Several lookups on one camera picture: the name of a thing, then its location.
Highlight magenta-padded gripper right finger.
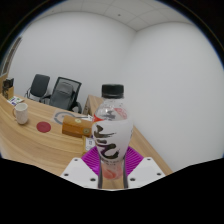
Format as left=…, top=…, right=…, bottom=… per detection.
left=123, top=145, right=167, bottom=190

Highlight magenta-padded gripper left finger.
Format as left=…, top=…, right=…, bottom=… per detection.
left=60, top=145, right=103, bottom=190

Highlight clear bottle with pink drink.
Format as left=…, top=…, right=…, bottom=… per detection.
left=91, top=83, right=134, bottom=183

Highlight small yellow-brown box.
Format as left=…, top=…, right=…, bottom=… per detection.
left=82, top=136, right=97, bottom=154

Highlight orange-brown box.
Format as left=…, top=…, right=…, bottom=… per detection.
left=61, top=115, right=94, bottom=138

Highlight flat round red coaster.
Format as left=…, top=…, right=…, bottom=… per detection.
left=35, top=121, right=52, bottom=134

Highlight black mesh office chair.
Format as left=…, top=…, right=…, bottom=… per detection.
left=41, top=76, right=83, bottom=114

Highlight grey backpack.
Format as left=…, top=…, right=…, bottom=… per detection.
left=49, top=81, right=74, bottom=109

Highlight white mug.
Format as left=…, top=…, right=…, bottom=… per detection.
left=12, top=102, right=30, bottom=126

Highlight black visitor chair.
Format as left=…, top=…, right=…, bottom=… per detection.
left=24, top=73, right=51, bottom=101

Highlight tan cardboard box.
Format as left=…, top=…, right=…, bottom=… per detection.
left=1, top=85, right=15, bottom=100

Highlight white disc with blue ring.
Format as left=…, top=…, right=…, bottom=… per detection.
left=53, top=110, right=77, bottom=126

